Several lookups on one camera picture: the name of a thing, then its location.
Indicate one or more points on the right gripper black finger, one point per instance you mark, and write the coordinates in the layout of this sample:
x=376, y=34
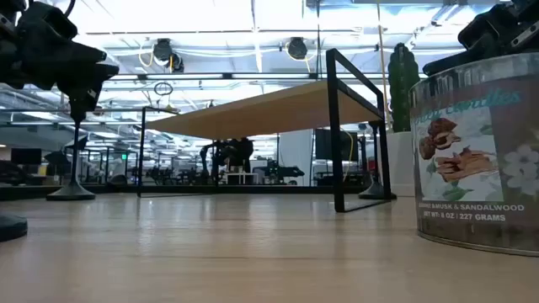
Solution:
x=459, y=61

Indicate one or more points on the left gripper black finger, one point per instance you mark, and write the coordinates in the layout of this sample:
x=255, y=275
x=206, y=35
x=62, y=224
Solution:
x=86, y=86

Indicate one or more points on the sandalwood label candle jar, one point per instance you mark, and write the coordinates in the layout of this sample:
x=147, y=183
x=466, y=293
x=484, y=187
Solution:
x=476, y=168

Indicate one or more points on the black background robot arm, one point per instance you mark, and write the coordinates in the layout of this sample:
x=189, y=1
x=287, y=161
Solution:
x=286, y=171

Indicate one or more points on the black softbox studio light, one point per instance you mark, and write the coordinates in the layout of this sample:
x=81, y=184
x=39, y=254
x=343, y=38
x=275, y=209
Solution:
x=80, y=143

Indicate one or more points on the green cactus plant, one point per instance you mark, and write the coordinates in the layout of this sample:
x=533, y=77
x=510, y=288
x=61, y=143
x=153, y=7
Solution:
x=402, y=88

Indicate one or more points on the black desk monitor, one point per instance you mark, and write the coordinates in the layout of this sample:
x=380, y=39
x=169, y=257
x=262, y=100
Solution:
x=26, y=156

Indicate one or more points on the person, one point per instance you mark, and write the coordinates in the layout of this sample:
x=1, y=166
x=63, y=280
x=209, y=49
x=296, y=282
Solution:
x=243, y=153

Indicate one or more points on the white background table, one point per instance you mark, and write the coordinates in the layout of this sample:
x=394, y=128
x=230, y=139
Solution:
x=242, y=174

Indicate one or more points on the black table edge rail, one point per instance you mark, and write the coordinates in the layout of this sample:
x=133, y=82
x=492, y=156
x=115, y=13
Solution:
x=25, y=192

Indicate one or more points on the black wall monitor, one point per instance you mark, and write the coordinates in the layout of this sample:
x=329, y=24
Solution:
x=345, y=145

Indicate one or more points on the wooden shelf black metal frame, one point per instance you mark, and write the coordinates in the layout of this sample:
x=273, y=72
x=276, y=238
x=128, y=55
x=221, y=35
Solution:
x=261, y=113

